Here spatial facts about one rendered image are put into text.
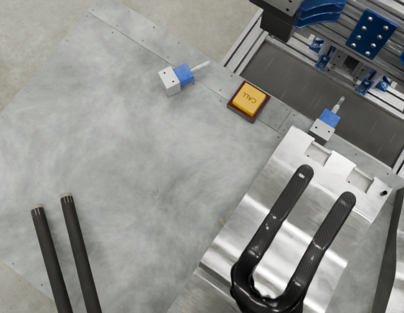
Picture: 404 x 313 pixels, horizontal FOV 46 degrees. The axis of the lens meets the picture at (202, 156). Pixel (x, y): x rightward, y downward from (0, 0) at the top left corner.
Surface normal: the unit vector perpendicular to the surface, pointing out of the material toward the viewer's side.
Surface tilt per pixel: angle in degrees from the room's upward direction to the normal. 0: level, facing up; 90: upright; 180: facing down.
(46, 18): 0
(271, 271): 19
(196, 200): 0
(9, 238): 0
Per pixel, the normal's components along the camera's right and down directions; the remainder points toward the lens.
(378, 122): 0.00, -0.25
